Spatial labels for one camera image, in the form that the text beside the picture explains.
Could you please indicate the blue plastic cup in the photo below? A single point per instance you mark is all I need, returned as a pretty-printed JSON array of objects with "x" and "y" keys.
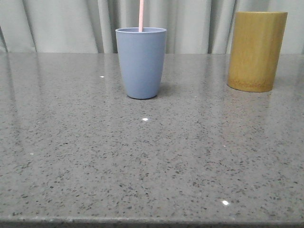
[{"x": 141, "y": 58}]

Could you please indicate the pink chopstick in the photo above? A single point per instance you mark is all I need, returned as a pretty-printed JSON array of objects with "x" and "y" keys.
[{"x": 141, "y": 13}]

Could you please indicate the bamboo wooden cup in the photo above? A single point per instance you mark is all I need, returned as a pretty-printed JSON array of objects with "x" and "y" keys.
[{"x": 255, "y": 50}]

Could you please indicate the grey curtain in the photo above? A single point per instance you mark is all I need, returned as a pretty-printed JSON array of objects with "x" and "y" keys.
[{"x": 88, "y": 26}]

